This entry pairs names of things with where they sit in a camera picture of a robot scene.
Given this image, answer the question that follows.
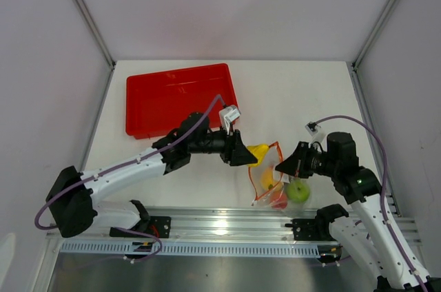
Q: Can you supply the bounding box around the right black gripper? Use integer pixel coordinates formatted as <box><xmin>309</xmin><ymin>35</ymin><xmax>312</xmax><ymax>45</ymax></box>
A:
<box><xmin>275</xmin><ymin>141</ymin><xmax>338</xmax><ymax>178</ymax></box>

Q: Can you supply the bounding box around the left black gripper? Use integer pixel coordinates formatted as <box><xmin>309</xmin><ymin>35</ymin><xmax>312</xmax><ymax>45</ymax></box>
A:
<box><xmin>189</xmin><ymin>123</ymin><xmax>257</xmax><ymax>167</ymax></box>

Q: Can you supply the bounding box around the yellow lemon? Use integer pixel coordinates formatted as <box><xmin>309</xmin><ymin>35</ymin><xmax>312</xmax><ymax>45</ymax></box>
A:
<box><xmin>247</xmin><ymin>144</ymin><xmax>269</xmax><ymax>167</ymax></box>

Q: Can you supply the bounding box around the green apple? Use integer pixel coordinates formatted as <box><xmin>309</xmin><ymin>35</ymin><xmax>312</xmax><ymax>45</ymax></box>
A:
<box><xmin>285</xmin><ymin>180</ymin><xmax>311</xmax><ymax>203</ymax></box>

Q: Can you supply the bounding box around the large orange peach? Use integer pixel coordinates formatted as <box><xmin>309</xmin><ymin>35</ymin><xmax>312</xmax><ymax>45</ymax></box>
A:
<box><xmin>260</xmin><ymin>166</ymin><xmax>283</xmax><ymax>191</ymax></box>

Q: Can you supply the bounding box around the clear zip top bag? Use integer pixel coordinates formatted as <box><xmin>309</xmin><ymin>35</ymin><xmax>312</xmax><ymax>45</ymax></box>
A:
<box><xmin>247</xmin><ymin>142</ymin><xmax>312</xmax><ymax>216</ymax></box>

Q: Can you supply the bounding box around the small pink peach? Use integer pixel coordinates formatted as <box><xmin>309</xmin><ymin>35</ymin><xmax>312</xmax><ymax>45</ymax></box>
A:
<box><xmin>270</xmin><ymin>192</ymin><xmax>288</xmax><ymax>209</ymax></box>

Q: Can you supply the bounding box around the red plastic bin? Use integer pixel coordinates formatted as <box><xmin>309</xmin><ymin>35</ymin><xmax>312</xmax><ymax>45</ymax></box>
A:
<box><xmin>125</xmin><ymin>63</ymin><xmax>238</xmax><ymax>139</ymax></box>

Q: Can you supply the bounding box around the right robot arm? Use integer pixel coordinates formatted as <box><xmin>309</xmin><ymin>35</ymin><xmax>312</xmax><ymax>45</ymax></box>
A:
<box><xmin>275</xmin><ymin>132</ymin><xmax>440</xmax><ymax>291</ymax></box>

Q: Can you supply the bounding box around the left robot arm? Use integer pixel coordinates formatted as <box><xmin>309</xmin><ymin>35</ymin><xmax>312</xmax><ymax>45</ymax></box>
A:
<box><xmin>46</xmin><ymin>112</ymin><xmax>258</xmax><ymax>238</ymax></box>

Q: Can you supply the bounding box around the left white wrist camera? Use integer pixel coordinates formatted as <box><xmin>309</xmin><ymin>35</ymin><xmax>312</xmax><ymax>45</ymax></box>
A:
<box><xmin>218</xmin><ymin>105</ymin><xmax>240</xmax><ymax>133</ymax></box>

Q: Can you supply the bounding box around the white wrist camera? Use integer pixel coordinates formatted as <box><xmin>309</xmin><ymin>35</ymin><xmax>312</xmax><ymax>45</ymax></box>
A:
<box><xmin>305</xmin><ymin>122</ymin><xmax>326</xmax><ymax>144</ymax></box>
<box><xmin>218</xmin><ymin>105</ymin><xmax>240</xmax><ymax>133</ymax></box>

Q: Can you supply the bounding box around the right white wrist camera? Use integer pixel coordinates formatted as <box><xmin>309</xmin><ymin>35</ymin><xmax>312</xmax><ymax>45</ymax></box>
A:
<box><xmin>305</xmin><ymin>122</ymin><xmax>326</xmax><ymax>144</ymax></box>

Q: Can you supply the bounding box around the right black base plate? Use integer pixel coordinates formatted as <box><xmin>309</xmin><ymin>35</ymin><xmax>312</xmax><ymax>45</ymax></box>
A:
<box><xmin>284</xmin><ymin>216</ymin><xmax>335</xmax><ymax>242</ymax></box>

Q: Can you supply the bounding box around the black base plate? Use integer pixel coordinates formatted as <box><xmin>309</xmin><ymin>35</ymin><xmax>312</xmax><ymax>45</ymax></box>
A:
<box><xmin>284</xmin><ymin>216</ymin><xmax>335</xmax><ymax>242</ymax></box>
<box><xmin>110</xmin><ymin>216</ymin><xmax>172</xmax><ymax>238</ymax></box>

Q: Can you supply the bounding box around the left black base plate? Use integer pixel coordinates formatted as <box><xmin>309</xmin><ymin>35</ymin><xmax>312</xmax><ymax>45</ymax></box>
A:
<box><xmin>110</xmin><ymin>216</ymin><xmax>172</xmax><ymax>238</ymax></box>

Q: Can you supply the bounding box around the perforated cable tray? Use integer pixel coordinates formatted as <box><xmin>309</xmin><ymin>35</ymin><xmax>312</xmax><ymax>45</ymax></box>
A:
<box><xmin>60</xmin><ymin>240</ymin><xmax>338</xmax><ymax>258</ymax></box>

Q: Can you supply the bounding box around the right frame post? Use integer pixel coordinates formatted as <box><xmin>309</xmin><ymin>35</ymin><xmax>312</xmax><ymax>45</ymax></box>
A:
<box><xmin>351</xmin><ymin>0</ymin><xmax>400</xmax><ymax>72</ymax></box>

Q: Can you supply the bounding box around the frame post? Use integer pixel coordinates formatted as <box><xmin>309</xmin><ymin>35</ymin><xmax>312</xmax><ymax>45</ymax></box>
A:
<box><xmin>351</xmin><ymin>0</ymin><xmax>400</xmax><ymax>72</ymax></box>
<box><xmin>72</xmin><ymin>0</ymin><xmax>116</xmax><ymax>70</ymax></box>

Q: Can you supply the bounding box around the left frame post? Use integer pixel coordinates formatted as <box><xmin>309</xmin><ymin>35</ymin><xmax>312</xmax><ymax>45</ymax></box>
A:
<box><xmin>72</xmin><ymin>0</ymin><xmax>116</xmax><ymax>70</ymax></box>

